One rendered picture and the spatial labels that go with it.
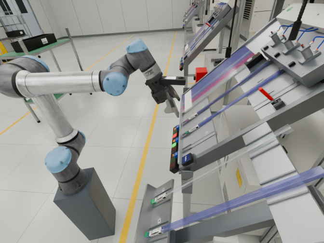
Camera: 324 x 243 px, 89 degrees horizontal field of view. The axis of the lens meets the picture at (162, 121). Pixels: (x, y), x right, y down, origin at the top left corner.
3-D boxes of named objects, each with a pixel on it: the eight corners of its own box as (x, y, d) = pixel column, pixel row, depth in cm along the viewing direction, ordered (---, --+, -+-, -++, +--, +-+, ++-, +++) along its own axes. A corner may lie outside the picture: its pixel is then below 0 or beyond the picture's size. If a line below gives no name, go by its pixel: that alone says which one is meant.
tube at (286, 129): (154, 204, 62) (151, 203, 62) (154, 200, 63) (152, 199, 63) (293, 130, 35) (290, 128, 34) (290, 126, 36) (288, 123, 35)
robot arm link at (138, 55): (125, 47, 69) (141, 35, 66) (140, 70, 74) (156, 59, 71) (121, 50, 62) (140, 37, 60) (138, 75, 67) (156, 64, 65)
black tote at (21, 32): (17, 36, 509) (14, 31, 500) (7, 37, 511) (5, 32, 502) (25, 34, 541) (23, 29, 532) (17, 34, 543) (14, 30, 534)
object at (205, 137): (186, 167, 76) (181, 164, 75) (185, 98, 129) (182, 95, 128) (221, 149, 67) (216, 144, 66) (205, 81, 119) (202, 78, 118)
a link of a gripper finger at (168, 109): (169, 121, 76) (162, 102, 77) (181, 116, 74) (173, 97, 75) (167, 121, 73) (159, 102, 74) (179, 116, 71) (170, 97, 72)
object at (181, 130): (187, 171, 78) (177, 163, 76) (186, 101, 130) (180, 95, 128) (189, 170, 77) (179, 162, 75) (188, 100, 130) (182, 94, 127)
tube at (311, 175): (148, 238, 53) (144, 236, 53) (149, 233, 55) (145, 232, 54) (329, 175, 26) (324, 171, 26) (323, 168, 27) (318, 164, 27)
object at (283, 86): (268, 129, 59) (261, 121, 57) (229, 66, 111) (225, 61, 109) (398, 63, 42) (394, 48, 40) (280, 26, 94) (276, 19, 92)
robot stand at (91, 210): (89, 240, 117) (52, 201, 85) (93, 214, 132) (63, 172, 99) (114, 235, 119) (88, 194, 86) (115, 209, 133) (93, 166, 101)
